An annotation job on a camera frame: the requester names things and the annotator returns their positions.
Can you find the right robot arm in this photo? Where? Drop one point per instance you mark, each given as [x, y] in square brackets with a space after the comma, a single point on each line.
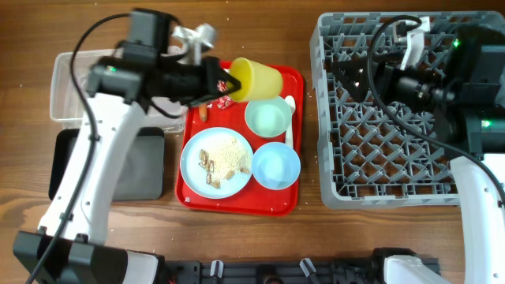
[467, 104]

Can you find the orange carrot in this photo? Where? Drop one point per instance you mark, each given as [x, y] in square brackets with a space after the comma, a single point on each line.
[203, 113]

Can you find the red plastic tray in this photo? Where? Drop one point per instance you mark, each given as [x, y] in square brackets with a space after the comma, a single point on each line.
[253, 199]

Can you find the food scraps on plate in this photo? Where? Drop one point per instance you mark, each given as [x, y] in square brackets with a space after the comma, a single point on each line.
[222, 158]

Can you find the yellow plastic cup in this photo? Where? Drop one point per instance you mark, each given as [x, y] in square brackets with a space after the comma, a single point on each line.
[258, 81]

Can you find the black plastic tray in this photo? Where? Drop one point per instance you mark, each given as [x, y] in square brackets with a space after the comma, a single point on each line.
[142, 173]

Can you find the light blue plate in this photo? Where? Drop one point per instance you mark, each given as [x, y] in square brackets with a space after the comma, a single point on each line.
[195, 176]

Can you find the pale green bowl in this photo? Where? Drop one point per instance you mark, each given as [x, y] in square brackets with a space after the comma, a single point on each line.
[268, 118]

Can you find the light blue bowl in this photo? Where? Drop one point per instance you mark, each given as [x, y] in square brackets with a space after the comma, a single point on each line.
[276, 166]

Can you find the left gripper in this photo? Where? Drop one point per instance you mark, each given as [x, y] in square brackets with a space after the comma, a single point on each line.
[212, 72]

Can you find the clear plastic bin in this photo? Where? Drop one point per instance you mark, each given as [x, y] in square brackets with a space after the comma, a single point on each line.
[66, 109]

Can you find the white plastic spoon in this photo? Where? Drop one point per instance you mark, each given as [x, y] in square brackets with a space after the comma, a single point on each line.
[289, 138]

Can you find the red candy wrapper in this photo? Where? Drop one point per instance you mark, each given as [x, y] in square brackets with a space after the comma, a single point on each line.
[222, 102]

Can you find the grey dishwasher rack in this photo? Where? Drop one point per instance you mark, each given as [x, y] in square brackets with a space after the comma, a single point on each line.
[365, 160]

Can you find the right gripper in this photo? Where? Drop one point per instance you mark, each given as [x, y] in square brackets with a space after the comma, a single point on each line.
[377, 80]

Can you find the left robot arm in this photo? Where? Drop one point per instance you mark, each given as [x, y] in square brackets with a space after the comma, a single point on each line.
[160, 58]

